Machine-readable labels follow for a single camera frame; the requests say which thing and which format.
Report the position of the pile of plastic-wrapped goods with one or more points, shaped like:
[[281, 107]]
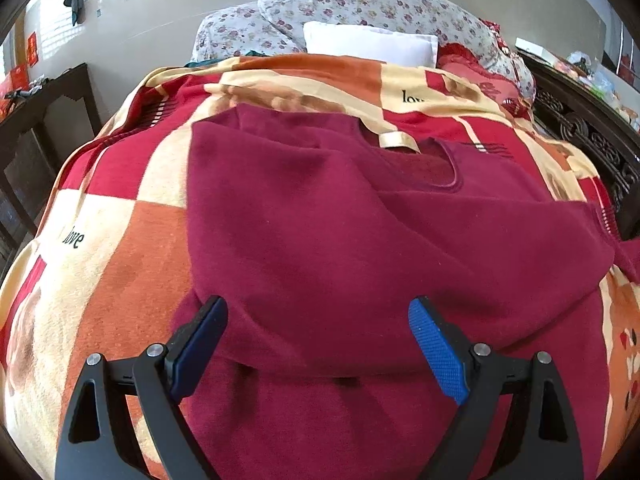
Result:
[[600, 80]]

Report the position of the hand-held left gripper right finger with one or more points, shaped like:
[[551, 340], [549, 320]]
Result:
[[437, 352]]

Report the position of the red cardboard box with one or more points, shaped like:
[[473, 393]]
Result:
[[12, 87]]

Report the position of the dark wooden side table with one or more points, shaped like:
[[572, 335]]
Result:
[[45, 105]]

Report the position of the small floral pillow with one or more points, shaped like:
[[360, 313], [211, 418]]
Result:
[[230, 30]]

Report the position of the red lace cushion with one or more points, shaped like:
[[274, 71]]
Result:
[[470, 67]]

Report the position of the maroon knit sweater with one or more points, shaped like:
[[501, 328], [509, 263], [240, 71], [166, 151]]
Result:
[[325, 235]]

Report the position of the large floral quilt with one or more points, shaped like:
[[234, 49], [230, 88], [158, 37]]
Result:
[[380, 5]]

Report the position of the red orange checkered blanket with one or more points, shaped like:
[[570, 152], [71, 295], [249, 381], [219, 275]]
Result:
[[100, 200]]

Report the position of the dark carved wooden headboard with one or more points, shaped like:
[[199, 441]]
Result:
[[585, 120]]

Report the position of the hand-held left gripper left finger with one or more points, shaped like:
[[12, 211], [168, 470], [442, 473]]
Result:
[[197, 355]]

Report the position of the teal cloth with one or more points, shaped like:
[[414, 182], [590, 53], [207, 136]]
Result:
[[200, 63]]

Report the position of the white flat box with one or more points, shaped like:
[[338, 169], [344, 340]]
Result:
[[535, 49]]

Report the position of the red paper wall decoration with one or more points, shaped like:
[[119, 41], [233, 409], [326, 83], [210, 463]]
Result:
[[32, 49]]

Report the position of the white pillow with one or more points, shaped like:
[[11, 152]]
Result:
[[370, 42]]

